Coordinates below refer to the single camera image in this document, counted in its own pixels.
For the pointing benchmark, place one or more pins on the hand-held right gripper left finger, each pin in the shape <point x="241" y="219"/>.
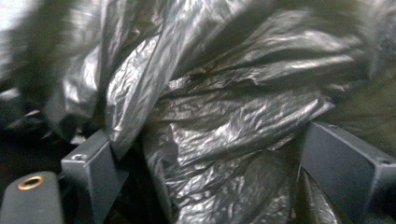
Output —
<point x="93" y="174"/>

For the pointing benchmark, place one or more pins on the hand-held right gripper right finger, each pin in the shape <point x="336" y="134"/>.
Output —
<point x="342" y="165"/>

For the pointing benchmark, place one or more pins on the black plastic garbage bag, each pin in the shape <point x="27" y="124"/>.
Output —
<point x="218" y="124"/>

